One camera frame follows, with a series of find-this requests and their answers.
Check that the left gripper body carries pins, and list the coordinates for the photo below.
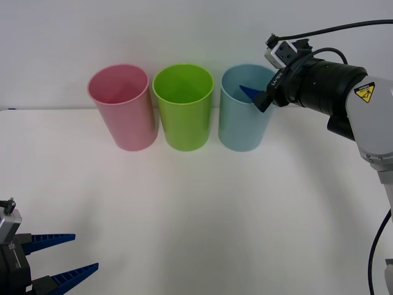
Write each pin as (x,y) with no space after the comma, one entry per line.
(12,270)

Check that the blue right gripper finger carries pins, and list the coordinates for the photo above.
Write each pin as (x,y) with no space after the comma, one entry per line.
(262,101)
(250,92)

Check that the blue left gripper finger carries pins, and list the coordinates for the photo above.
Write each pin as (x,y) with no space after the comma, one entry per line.
(67,278)
(52,240)

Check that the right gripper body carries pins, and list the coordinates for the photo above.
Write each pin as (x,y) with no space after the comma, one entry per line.
(284,89)

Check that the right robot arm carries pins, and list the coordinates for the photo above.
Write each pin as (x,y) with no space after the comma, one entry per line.
(368,129)

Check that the pale blue plastic bin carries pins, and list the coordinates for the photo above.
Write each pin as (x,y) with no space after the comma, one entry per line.
(239,129)

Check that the yellow-green plastic bin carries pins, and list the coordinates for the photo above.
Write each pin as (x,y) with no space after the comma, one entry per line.
(187,129)

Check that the pink plastic bin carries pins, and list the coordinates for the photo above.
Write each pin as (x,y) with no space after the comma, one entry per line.
(132,123)

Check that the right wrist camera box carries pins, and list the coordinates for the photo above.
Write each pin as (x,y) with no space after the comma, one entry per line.
(284,52)

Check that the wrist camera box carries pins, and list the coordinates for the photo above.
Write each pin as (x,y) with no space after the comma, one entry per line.
(284,52)
(9,225)

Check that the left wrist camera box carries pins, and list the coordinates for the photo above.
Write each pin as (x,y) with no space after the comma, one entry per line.
(9,225)

